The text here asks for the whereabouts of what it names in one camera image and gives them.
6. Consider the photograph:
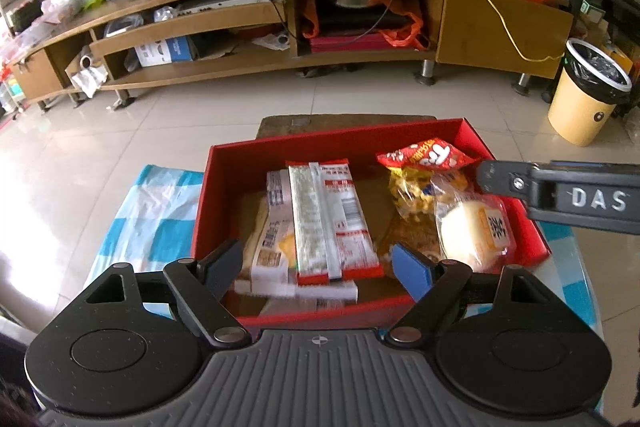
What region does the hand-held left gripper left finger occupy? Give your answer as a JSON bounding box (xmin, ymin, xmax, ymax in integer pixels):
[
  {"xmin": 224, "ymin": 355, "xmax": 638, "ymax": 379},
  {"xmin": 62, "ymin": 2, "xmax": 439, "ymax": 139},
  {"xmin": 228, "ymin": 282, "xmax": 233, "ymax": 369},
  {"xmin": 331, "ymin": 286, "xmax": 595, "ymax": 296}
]
[{"xmin": 87, "ymin": 237, "xmax": 252, "ymax": 349}]

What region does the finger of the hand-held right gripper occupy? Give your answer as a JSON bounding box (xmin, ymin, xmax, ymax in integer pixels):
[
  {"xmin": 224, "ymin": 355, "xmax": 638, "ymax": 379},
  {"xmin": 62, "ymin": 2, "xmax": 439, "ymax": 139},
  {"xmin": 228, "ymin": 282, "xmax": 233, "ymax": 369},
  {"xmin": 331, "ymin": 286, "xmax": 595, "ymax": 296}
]
[{"xmin": 475, "ymin": 159, "xmax": 543, "ymax": 208}]

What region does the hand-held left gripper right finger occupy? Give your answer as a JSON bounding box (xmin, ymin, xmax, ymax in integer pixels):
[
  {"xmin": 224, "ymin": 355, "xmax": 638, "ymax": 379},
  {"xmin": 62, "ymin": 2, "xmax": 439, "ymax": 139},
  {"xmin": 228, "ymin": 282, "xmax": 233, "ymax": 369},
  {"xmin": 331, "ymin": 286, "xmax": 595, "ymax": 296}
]
[{"xmin": 382, "ymin": 243, "xmax": 563, "ymax": 350}]

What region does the orange bread packet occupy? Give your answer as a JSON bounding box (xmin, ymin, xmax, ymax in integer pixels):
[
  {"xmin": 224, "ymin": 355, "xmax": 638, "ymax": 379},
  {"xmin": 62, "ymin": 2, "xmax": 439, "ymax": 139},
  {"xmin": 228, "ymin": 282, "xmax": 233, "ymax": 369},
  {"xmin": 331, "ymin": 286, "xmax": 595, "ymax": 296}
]
[{"xmin": 377, "ymin": 217, "xmax": 443, "ymax": 260}]

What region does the silver white snack packet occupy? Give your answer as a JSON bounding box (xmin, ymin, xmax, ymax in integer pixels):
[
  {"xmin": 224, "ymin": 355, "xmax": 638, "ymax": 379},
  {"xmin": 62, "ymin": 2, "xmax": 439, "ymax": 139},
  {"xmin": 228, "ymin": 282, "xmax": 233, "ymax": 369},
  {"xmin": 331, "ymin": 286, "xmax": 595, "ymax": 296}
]
[{"xmin": 250, "ymin": 169, "xmax": 360, "ymax": 300}]

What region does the round bun packet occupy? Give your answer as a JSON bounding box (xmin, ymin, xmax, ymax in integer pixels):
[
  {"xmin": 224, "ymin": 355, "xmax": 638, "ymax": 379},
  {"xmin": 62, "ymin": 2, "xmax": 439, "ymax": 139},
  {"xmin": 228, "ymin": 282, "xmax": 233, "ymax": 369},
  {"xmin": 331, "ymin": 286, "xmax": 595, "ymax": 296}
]
[{"xmin": 431, "ymin": 194, "xmax": 517, "ymax": 274}]

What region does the clear waffle packet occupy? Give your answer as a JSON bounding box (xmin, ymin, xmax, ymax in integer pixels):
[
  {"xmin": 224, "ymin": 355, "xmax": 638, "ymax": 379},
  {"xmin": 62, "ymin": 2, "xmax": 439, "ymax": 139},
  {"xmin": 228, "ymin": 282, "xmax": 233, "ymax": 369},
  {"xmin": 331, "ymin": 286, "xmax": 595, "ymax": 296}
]
[{"xmin": 389, "ymin": 166, "xmax": 472, "ymax": 220}]

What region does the red puffed snack packet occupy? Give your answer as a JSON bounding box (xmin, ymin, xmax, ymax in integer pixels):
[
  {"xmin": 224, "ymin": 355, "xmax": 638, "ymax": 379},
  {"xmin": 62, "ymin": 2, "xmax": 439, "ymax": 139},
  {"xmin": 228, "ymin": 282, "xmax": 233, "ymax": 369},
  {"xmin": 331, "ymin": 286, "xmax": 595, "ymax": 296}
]
[{"xmin": 376, "ymin": 136, "xmax": 482, "ymax": 171}]

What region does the red white long packet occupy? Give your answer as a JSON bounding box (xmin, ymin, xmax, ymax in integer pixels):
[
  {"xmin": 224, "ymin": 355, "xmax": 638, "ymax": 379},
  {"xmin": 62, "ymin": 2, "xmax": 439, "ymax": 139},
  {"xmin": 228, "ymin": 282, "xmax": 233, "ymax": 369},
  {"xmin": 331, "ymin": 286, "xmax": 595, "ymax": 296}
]
[{"xmin": 286, "ymin": 158, "xmax": 385, "ymax": 286}]

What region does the red cardboard box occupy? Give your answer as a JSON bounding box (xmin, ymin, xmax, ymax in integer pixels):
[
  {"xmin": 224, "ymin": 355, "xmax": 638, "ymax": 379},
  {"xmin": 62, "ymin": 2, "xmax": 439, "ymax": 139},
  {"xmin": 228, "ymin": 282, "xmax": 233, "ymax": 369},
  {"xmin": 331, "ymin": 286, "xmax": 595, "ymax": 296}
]
[{"xmin": 190, "ymin": 117, "xmax": 552, "ymax": 323}]

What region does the blue white checkered cloth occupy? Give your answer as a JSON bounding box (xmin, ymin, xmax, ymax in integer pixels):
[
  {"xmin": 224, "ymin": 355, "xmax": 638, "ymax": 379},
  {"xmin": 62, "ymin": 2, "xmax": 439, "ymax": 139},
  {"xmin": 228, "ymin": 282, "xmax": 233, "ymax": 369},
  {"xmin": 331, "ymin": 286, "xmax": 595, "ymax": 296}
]
[{"xmin": 82, "ymin": 164, "xmax": 608, "ymax": 423}]

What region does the yellow trash bin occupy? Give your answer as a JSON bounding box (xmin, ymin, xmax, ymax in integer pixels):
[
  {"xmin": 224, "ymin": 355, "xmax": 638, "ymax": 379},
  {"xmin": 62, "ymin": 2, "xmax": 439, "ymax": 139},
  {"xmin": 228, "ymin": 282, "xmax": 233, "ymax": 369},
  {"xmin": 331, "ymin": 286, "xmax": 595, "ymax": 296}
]
[{"xmin": 547, "ymin": 38, "xmax": 633, "ymax": 148}]

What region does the wooden television stand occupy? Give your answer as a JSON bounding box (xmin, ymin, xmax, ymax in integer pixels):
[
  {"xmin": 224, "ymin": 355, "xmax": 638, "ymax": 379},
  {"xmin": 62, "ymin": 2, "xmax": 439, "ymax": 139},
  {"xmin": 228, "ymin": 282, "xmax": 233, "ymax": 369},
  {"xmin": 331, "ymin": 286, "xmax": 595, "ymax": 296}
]
[{"xmin": 10, "ymin": 0, "xmax": 576, "ymax": 108}]

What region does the brown low table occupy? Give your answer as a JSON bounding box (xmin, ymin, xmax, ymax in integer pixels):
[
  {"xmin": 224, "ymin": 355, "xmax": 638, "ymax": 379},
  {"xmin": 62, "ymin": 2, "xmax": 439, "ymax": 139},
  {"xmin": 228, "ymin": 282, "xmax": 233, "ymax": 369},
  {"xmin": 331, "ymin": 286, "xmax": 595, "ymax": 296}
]
[{"xmin": 255, "ymin": 113, "xmax": 438, "ymax": 142}]

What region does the orange plastic bag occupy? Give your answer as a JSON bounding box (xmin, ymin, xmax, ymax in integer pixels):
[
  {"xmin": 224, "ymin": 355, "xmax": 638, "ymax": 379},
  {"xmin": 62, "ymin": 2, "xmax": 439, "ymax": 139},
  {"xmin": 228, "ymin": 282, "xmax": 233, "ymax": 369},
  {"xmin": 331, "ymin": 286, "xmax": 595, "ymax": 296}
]
[{"xmin": 300, "ymin": 0, "xmax": 431, "ymax": 52}]

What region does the red flat box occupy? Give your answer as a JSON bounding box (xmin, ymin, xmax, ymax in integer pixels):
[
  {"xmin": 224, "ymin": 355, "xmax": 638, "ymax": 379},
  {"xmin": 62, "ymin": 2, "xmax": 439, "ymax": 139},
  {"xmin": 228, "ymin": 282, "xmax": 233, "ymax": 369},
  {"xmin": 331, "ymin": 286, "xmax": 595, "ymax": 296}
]
[{"xmin": 309, "ymin": 33, "xmax": 396, "ymax": 54}]

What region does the blue white carton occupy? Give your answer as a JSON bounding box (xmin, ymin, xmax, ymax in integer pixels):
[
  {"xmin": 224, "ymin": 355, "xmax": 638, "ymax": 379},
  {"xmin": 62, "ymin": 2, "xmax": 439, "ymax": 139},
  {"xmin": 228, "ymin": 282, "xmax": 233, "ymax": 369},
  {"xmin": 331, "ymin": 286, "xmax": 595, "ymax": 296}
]
[{"xmin": 134, "ymin": 37, "xmax": 196, "ymax": 68}]

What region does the white storage cart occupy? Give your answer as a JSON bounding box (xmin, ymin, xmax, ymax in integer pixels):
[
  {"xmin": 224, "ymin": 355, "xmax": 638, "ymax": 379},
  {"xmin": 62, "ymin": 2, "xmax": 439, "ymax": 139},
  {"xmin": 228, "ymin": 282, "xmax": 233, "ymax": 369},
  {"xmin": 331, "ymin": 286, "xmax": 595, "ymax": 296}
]
[{"xmin": 0, "ymin": 0, "xmax": 31, "ymax": 118}]

